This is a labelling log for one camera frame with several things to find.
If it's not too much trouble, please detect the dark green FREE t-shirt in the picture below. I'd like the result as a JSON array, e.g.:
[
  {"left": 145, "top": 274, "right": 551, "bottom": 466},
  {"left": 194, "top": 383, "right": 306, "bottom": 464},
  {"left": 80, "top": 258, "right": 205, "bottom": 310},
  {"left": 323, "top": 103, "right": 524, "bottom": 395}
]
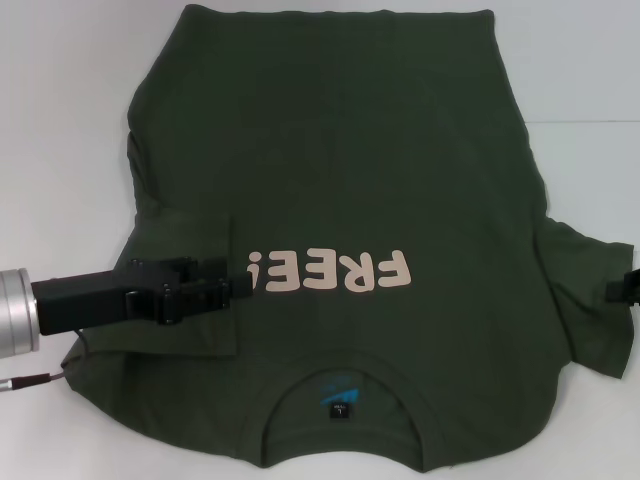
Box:
[{"left": 59, "top": 3, "right": 637, "bottom": 476}]

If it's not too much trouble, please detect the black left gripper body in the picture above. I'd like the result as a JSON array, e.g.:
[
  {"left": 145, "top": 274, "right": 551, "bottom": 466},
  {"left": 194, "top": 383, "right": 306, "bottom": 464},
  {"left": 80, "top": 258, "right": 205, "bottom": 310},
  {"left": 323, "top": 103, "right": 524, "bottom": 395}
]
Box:
[{"left": 29, "top": 257, "right": 185, "bottom": 337}]

